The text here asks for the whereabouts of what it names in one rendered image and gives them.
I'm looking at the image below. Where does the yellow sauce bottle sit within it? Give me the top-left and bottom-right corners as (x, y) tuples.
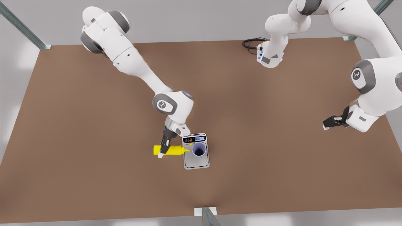
(153, 144), (191, 156)

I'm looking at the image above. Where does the pale purple cup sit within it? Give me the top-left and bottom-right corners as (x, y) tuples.
(191, 142), (207, 158)

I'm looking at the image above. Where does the silver digital kitchen scale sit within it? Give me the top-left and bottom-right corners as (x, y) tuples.
(182, 133), (210, 170)

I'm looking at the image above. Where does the silver frame post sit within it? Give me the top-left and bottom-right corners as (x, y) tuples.
(194, 207), (221, 226)
(0, 1), (52, 50)
(343, 0), (395, 42)

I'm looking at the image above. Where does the black cable loop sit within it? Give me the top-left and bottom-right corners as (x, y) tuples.
(242, 37), (268, 55)

